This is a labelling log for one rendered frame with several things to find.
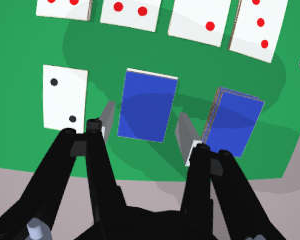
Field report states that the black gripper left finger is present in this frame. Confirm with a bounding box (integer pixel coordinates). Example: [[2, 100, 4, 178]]
[[0, 101, 141, 240]]

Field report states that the green felt card mat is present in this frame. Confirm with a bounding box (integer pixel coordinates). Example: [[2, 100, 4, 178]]
[[0, 0, 300, 182]]

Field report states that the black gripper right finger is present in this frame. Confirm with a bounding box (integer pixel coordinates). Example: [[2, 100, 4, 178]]
[[175, 112, 286, 240]]

